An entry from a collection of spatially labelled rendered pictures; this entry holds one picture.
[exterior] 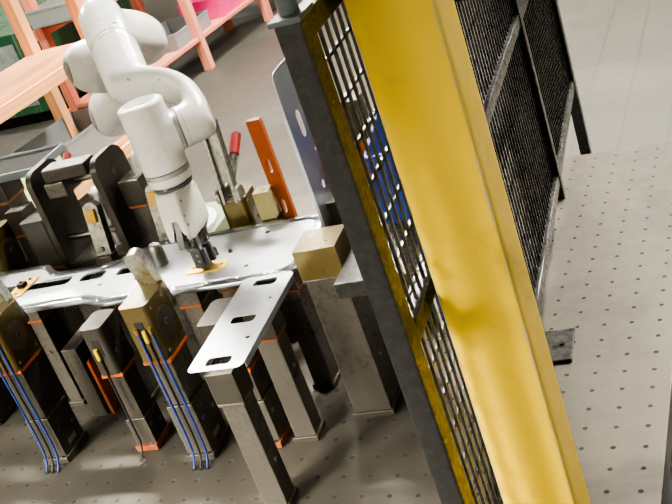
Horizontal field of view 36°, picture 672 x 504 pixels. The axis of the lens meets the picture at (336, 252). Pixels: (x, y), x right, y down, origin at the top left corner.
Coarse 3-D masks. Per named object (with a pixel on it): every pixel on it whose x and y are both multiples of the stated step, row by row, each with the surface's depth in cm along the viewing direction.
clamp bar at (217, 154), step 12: (216, 120) 205; (216, 132) 204; (204, 144) 206; (216, 144) 206; (216, 156) 207; (228, 156) 207; (216, 168) 208; (228, 168) 207; (216, 180) 208; (228, 180) 207
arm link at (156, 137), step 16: (144, 96) 183; (160, 96) 182; (128, 112) 179; (144, 112) 179; (160, 112) 180; (128, 128) 180; (144, 128) 180; (160, 128) 181; (176, 128) 182; (144, 144) 181; (160, 144) 181; (176, 144) 183; (144, 160) 183; (160, 160) 182; (176, 160) 184; (160, 176) 183
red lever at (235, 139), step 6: (234, 132) 215; (234, 138) 214; (240, 138) 215; (234, 144) 214; (234, 150) 213; (234, 156) 213; (234, 162) 212; (234, 168) 211; (234, 174) 211; (228, 186) 209; (228, 192) 209; (228, 198) 210
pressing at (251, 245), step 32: (256, 224) 206; (288, 224) 202; (320, 224) 198; (224, 256) 198; (256, 256) 193; (288, 256) 189; (64, 288) 210; (96, 288) 204; (128, 288) 199; (192, 288) 191
